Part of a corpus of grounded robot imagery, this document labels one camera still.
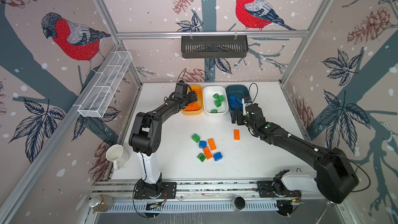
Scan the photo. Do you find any orange lego brick studs up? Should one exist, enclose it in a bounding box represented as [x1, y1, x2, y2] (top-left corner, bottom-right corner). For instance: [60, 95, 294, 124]
[208, 139, 217, 151]

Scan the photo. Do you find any blue lego brick low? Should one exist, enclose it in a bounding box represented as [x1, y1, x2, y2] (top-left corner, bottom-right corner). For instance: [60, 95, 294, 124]
[213, 152, 223, 161]

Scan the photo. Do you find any green lego brick bottom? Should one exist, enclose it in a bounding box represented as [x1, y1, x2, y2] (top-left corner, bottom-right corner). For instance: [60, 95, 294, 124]
[197, 153, 206, 162]

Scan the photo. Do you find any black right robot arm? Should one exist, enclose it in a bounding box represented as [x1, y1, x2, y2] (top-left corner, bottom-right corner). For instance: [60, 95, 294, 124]
[231, 103, 359, 203]

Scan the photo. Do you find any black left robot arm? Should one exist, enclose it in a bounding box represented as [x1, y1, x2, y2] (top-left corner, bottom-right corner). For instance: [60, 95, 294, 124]
[129, 80, 198, 198]

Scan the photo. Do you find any yellow plastic bin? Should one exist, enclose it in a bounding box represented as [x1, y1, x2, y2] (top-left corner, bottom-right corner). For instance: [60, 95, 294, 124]
[181, 85, 204, 116]

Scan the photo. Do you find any white plastic bin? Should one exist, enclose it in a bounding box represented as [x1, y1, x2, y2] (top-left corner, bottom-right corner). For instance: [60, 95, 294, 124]
[203, 86, 229, 117]

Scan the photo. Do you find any dark teal plastic bin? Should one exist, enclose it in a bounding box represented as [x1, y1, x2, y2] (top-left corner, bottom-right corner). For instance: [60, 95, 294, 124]
[226, 85, 249, 115]

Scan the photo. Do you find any orange lego brick upright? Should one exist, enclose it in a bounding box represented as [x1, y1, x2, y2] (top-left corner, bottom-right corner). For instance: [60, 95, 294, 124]
[203, 147, 212, 160]

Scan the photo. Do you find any white ceramic mug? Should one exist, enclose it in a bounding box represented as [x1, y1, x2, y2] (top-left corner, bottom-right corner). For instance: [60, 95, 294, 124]
[106, 144, 130, 170]

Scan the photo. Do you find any glass jar with lid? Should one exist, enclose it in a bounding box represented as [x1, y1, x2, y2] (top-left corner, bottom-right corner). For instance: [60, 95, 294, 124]
[89, 194, 114, 212]

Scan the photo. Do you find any black hanging wire basket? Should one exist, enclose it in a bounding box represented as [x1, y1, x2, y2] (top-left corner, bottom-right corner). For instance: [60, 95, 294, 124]
[181, 35, 249, 59]

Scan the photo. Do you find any white wire mesh basket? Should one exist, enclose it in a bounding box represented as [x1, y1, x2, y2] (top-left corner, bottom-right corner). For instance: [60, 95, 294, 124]
[78, 51, 132, 118]

